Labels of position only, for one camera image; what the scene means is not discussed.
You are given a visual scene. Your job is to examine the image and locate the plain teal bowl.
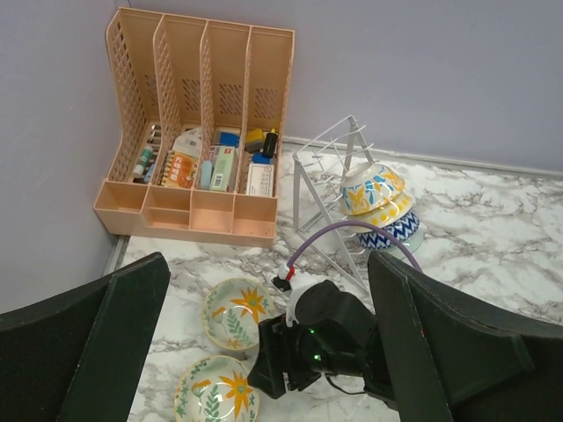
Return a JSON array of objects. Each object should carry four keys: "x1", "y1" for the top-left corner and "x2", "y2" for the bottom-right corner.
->
[{"x1": 387, "y1": 229, "x2": 424, "y2": 261}]

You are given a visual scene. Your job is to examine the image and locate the red patterned bowl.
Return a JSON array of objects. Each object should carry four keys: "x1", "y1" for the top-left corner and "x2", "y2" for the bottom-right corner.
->
[{"x1": 356, "y1": 211, "x2": 420, "y2": 250}]

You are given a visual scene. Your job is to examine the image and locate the white card box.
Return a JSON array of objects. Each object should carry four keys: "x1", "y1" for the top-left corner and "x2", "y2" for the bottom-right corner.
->
[{"x1": 246, "y1": 164, "x2": 274, "y2": 197}]

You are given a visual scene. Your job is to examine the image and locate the blue small box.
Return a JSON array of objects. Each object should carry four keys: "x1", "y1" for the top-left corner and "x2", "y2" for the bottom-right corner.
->
[{"x1": 218, "y1": 132, "x2": 239, "y2": 148}]

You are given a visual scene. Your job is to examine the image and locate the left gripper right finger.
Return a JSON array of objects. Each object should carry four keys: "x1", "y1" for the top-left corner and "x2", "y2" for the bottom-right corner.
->
[{"x1": 368, "y1": 252, "x2": 562, "y2": 421}]

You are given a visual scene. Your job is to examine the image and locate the white glue bottle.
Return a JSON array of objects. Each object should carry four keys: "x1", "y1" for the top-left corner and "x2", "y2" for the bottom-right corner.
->
[{"x1": 132, "y1": 145, "x2": 153, "y2": 178}]

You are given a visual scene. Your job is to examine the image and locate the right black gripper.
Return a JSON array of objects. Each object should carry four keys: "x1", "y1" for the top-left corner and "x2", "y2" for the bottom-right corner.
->
[{"x1": 247, "y1": 280, "x2": 378, "y2": 399}]

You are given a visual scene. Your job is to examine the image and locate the yellow blue sun bowl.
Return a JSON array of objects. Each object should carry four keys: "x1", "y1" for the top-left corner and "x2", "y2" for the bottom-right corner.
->
[{"x1": 347, "y1": 193, "x2": 414, "y2": 228}]

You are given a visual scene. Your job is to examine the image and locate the white wire dish rack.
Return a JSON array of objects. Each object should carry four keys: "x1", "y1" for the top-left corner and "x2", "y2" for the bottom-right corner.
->
[{"x1": 292, "y1": 115, "x2": 374, "y2": 294}]

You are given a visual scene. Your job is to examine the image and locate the green white box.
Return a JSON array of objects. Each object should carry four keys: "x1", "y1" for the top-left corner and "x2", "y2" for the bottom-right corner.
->
[{"x1": 210, "y1": 146, "x2": 238, "y2": 193}]

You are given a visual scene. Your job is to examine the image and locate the orange spiral notebook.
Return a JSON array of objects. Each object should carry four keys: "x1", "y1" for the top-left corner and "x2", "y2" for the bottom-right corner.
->
[{"x1": 160, "y1": 151, "x2": 198, "y2": 189}]

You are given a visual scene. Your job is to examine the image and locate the light blue eraser case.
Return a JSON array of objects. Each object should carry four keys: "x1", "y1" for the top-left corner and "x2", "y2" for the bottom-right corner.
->
[{"x1": 200, "y1": 160, "x2": 214, "y2": 190}]

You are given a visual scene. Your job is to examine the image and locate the yellow black marker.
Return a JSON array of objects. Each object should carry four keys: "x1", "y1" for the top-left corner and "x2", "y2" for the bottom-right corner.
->
[{"x1": 262, "y1": 129, "x2": 279, "y2": 158}]

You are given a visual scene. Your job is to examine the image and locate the peach plastic desk organizer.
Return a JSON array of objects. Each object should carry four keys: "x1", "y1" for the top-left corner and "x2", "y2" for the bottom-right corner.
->
[{"x1": 94, "y1": 8, "x2": 295, "y2": 248}]

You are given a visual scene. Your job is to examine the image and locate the floral orange green bowl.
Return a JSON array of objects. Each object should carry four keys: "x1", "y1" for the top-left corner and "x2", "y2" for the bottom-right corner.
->
[
  {"x1": 201, "y1": 278, "x2": 275, "y2": 352},
  {"x1": 174, "y1": 355, "x2": 260, "y2": 422}
]

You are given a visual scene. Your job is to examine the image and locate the blue orange ornate bowl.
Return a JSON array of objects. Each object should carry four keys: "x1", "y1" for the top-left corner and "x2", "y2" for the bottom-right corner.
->
[{"x1": 340, "y1": 162, "x2": 406, "y2": 215}]

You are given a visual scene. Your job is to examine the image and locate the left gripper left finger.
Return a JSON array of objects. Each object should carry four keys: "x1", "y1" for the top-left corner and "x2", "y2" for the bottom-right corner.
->
[{"x1": 1, "y1": 252, "x2": 171, "y2": 421}]

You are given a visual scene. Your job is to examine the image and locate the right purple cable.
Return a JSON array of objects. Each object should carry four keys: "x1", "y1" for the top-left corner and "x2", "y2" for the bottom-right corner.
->
[{"x1": 286, "y1": 220, "x2": 419, "y2": 272}]

